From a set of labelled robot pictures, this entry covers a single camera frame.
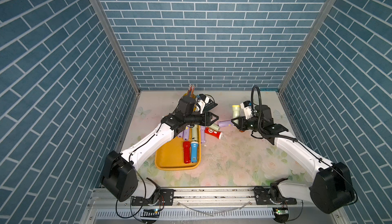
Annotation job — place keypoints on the aluminium front rail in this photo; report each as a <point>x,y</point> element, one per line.
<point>206,205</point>

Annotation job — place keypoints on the yellow plastic tray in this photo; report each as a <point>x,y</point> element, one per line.
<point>170,156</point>

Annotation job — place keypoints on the metal corner frame post left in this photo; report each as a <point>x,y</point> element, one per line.
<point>97,6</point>

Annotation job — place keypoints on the coloured pencils bunch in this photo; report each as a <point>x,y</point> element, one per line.
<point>191,90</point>

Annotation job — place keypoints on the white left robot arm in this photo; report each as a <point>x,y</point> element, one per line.
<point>120,172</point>

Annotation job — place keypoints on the metal corner frame post right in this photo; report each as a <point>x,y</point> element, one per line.
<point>323,13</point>

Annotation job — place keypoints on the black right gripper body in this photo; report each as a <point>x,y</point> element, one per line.
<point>250,124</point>

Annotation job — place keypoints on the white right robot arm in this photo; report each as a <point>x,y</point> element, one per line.
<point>331,185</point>

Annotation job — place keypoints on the metal corner frame post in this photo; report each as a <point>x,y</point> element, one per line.
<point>97,6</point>
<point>323,13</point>

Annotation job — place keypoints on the red flashlight white head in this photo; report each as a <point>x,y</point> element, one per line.
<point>214,133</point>

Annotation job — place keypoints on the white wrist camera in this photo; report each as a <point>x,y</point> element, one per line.
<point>200,103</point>
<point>247,109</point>

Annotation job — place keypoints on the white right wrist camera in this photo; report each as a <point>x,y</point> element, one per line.
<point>247,109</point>

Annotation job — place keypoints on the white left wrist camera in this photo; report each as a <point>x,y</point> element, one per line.
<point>200,103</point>

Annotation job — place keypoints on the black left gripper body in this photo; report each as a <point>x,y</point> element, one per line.
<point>194,118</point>

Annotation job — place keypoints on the pale green flashlight yellow head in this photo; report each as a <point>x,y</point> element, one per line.
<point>195,133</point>

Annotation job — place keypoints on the black calculator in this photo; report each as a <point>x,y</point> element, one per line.
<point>209,103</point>

